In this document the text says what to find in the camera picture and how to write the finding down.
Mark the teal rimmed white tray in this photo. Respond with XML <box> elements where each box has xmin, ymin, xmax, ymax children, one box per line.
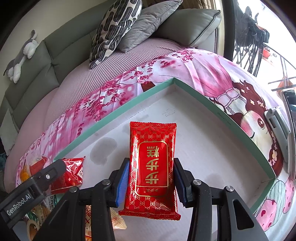
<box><xmin>57</xmin><ymin>78</ymin><xmax>276</xmax><ymax>240</ymax></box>

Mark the pink sofa seat cover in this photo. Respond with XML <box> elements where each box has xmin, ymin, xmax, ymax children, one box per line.
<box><xmin>4</xmin><ymin>38</ymin><xmax>183</xmax><ymax>193</ymax></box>

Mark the beige barcode snack packet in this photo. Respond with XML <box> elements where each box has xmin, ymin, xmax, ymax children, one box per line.
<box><xmin>85</xmin><ymin>205</ymin><xmax>127</xmax><ymax>240</ymax></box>

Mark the red white striped packet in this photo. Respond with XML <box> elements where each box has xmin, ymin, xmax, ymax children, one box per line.
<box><xmin>29</xmin><ymin>156</ymin><xmax>48</xmax><ymax>176</ymax></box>

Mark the grey white plush cat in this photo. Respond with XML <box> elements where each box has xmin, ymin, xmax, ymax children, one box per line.
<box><xmin>4</xmin><ymin>30</ymin><xmax>39</xmax><ymax>84</ymax></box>

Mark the tape roll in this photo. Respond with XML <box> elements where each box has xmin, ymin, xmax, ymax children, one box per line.
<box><xmin>26</xmin><ymin>219</ymin><xmax>40</xmax><ymax>241</ymax></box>

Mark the cartoon print pink tablecloth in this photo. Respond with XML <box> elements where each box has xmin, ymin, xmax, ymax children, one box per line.
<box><xmin>16</xmin><ymin>48</ymin><xmax>295</xmax><ymax>240</ymax></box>

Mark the grey green sofa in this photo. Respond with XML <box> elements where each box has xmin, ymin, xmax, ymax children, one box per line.
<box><xmin>1</xmin><ymin>1</ymin><xmax>221</xmax><ymax>128</ymax></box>

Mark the green white corn packet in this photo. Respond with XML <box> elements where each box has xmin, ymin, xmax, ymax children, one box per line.
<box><xmin>42</xmin><ymin>194</ymin><xmax>63</xmax><ymax>212</ymax></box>

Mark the orange snack packet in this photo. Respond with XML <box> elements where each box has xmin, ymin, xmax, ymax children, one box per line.
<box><xmin>20</xmin><ymin>165</ymin><xmax>32</xmax><ymax>183</ymax></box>

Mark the black white patterned pillow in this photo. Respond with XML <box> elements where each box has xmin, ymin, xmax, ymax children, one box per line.
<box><xmin>89</xmin><ymin>0</ymin><xmax>142</xmax><ymax>69</ymax></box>

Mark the light grey pillow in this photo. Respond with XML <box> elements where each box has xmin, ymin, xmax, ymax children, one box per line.
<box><xmin>1</xmin><ymin>109</ymin><xmax>18</xmax><ymax>156</ymax></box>

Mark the red gold cake packet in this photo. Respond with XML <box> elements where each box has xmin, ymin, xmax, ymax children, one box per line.
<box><xmin>119</xmin><ymin>121</ymin><xmax>181</xmax><ymax>220</ymax></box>

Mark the red Rossi snack packet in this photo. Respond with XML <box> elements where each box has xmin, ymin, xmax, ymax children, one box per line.
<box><xmin>51</xmin><ymin>157</ymin><xmax>85</xmax><ymax>194</ymax></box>

